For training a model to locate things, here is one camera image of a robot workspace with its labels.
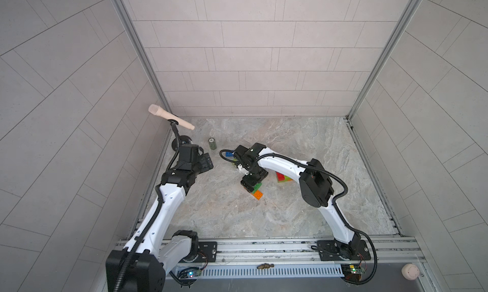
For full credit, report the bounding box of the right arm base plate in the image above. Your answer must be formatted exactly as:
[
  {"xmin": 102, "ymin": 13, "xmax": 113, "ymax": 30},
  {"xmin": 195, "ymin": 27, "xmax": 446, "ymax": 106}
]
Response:
[{"xmin": 315, "ymin": 240, "xmax": 372, "ymax": 261}]

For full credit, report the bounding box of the circuit board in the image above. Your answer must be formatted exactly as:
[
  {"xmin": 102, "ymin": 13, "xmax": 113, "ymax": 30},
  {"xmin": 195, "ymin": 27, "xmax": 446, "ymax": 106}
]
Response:
[
  {"xmin": 177, "ymin": 267, "xmax": 202, "ymax": 280},
  {"xmin": 341, "ymin": 264, "xmax": 367, "ymax": 283}
]

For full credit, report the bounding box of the orange lego brick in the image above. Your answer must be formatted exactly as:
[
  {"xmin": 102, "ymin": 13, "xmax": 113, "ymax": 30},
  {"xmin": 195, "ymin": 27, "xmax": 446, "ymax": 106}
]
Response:
[{"xmin": 252, "ymin": 190, "xmax": 263, "ymax": 200}]

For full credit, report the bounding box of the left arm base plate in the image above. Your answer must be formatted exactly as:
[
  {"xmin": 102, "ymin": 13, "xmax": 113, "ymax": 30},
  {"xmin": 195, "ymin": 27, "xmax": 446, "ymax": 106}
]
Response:
[{"xmin": 180, "ymin": 241, "xmax": 218, "ymax": 264}]

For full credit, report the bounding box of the black microphone stand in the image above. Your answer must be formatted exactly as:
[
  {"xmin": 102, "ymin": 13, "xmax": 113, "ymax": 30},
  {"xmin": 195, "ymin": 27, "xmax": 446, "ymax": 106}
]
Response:
[{"xmin": 169, "ymin": 119, "xmax": 192, "ymax": 152}]

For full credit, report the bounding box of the metal corner profile left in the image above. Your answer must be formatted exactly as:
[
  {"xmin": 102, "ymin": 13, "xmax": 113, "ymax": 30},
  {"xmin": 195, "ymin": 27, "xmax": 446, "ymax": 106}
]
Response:
[{"xmin": 111, "ymin": 0, "xmax": 172, "ymax": 113}]

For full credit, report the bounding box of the right circuit board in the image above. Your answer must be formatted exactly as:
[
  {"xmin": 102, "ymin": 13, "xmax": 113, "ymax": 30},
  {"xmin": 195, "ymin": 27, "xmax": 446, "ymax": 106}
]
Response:
[{"xmin": 341, "ymin": 264, "xmax": 367, "ymax": 283}]

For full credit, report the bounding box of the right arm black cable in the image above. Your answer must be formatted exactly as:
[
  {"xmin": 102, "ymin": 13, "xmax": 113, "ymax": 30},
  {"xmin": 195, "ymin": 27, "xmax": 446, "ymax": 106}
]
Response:
[{"xmin": 219, "ymin": 148, "xmax": 378, "ymax": 286}]

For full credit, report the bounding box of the metal corner profile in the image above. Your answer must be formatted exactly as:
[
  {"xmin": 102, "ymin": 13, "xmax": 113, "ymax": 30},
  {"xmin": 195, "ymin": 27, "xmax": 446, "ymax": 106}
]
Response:
[
  {"xmin": 346, "ymin": 0, "xmax": 422, "ymax": 122},
  {"xmin": 111, "ymin": 0, "xmax": 172, "ymax": 113}
]

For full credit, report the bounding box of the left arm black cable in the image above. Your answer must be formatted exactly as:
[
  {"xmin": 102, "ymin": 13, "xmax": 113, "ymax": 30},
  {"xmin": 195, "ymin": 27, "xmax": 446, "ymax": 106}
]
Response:
[{"xmin": 112, "ymin": 122, "xmax": 184, "ymax": 292}]

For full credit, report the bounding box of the aluminium rail frame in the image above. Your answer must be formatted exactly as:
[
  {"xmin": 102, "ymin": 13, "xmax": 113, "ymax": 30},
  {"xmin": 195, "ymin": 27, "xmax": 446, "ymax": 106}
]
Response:
[{"xmin": 172, "ymin": 235, "xmax": 441, "ymax": 291}]

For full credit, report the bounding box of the pink round knob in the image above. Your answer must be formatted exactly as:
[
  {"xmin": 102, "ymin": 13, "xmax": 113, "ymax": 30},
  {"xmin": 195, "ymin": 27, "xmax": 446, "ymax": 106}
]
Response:
[{"xmin": 401, "ymin": 264, "xmax": 421, "ymax": 281}]

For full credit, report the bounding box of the brass fitting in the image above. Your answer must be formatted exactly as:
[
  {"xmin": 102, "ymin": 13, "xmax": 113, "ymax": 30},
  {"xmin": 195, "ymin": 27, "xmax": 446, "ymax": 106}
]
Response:
[{"xmin": 257, "ymin": 263, "xmax": 275, "ymax": 270}]

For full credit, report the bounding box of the red lego brick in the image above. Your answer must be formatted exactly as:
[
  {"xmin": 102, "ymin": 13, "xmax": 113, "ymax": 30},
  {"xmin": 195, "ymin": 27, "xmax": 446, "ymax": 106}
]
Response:
[{"xmin": 276, "ymin": 172, "xmax": 285, "ymax": 181}]

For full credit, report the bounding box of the left circuit board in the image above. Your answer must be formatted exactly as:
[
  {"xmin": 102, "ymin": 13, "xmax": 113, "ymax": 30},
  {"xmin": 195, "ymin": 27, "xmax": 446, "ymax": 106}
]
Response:
[{"xmin": 177, "ymin": 267, "xmax": 202, "ymax": 280}]

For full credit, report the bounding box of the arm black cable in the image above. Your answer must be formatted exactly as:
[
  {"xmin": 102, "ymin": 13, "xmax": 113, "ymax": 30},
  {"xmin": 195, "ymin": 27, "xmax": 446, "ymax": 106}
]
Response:
[
  {"xmin": 112, "ymin": 122, "xmax": 184, "ymax": 292},
  {"xmin": 219, "ymin": 148, "xmax": 378, "ymax": 286}
]

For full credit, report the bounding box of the beige microphone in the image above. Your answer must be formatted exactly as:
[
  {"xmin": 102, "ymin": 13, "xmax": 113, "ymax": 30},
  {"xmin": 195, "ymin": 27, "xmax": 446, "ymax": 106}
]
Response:
[{"xmin": 148, "ymin": 105, "xmax": 195, "ymax": 130}]

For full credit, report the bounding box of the green battery cell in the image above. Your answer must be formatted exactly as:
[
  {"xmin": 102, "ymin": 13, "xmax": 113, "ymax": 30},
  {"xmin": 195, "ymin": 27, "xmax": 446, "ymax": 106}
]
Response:
[{"xmin": 208, "ymin": 138, "xmax": 217, "ymax": 150}]

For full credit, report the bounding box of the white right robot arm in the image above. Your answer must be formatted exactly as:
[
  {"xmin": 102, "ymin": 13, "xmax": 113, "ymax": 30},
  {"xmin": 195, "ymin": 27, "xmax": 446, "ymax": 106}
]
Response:
[{"xmin": 233, "ymin": 143, "xmax": 360, "ymax": 249}]

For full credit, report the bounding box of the metal corner profile right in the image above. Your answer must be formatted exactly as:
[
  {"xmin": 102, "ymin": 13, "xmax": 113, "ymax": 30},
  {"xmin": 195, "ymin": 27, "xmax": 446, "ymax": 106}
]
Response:
[{"xmin": 346, "ymin": 0, "xmax": 422, "ymax": 122}]

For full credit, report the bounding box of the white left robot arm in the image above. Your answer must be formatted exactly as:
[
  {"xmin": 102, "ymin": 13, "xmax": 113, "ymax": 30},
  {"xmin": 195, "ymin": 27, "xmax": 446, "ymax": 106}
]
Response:
[{"xmin": 105, "ymin": 144, "xmax": 214, "ymax": 291}]

